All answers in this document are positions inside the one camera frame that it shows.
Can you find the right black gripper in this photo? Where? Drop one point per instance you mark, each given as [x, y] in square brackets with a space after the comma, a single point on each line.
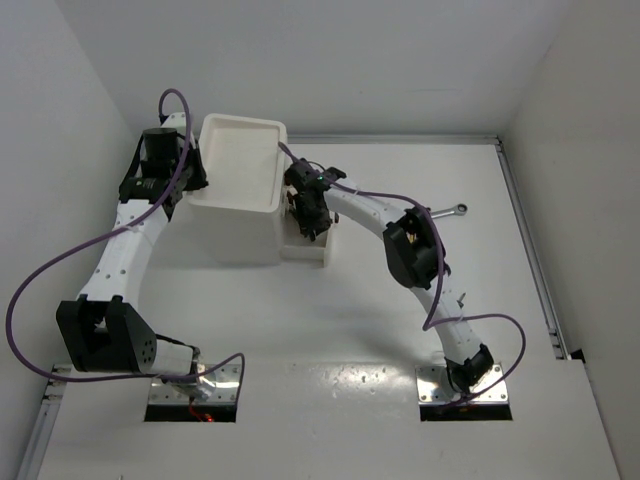
[299, 200]

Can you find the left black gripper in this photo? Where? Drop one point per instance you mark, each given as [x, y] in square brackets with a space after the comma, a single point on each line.
[194, 154]

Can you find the white drawer cabinet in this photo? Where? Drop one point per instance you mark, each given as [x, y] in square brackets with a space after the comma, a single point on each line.
[240, 214]

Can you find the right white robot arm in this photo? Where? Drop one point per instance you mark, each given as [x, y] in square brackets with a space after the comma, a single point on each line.
[414, 257]

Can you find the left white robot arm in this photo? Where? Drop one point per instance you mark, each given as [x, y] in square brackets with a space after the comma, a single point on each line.
[102, 328]

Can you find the silver combination wrench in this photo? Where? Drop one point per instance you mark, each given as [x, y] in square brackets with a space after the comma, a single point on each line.
[459, 209]

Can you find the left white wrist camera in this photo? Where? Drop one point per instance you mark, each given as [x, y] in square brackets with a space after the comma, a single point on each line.
[177, 121]

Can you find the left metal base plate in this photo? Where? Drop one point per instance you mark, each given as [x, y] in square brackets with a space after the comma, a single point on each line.
[216, 389]

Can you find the aluminium rail left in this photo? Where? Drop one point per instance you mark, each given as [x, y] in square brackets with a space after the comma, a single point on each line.
[42, 430]

